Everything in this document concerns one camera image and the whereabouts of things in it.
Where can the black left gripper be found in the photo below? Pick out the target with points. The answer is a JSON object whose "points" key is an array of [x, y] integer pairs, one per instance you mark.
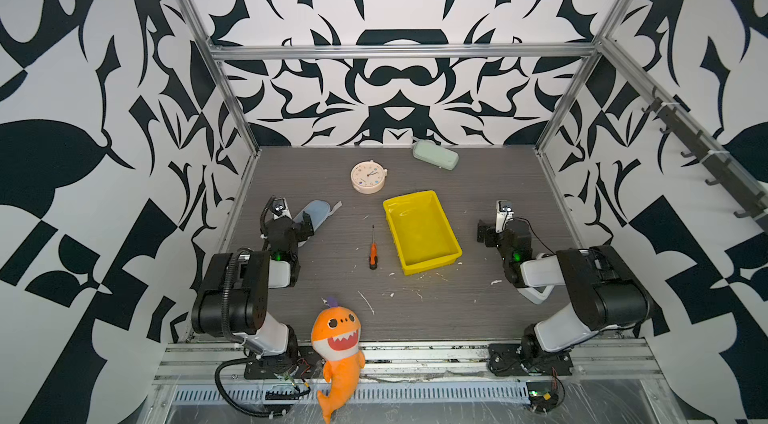
{"points": [[294, 225]]}

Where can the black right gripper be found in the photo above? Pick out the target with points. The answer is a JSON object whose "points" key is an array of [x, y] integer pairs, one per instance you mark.
{"points": [[492, 236]]}

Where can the orange black screwdriver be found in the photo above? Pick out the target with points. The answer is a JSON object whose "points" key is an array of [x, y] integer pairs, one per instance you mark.
{"points": [[373, 251]]}

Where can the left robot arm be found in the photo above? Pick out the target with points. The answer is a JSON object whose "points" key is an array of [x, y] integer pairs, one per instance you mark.
{"points": [[232, 302]]}

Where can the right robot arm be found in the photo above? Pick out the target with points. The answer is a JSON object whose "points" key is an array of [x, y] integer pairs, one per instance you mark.
{"points": [[604, 294]]}

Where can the yellow plastic bin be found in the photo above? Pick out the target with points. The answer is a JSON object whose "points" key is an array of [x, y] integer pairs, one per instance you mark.
{"points": [[421, 232]]}

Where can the blue glasses case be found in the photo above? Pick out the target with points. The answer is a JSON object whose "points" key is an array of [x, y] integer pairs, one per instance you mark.
{"points": [[313, 216]]}

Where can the green glasses case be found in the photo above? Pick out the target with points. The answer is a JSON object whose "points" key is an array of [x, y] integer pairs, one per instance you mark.
{"points": [[435, 155]]}

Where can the orange shark plush toy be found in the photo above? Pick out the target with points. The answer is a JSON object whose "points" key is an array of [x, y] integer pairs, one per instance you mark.
{"points": [[335, 337]]}

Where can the small green circuit board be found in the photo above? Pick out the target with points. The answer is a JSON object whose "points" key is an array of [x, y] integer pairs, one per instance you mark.
{"points": [[545, 397]]}

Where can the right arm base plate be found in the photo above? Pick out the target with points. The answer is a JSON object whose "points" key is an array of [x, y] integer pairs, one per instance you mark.
{"points": [[515, 360]]}

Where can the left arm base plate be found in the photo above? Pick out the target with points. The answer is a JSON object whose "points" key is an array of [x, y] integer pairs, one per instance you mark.
{"points": [[301, 361]]}

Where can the white slotted cable duct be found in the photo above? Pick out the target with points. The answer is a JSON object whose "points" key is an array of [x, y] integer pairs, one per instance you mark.
{"points": [[510, 392]]}

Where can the black wall hook rack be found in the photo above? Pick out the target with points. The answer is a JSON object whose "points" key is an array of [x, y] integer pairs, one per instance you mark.
{"points": [[702, 148]]}

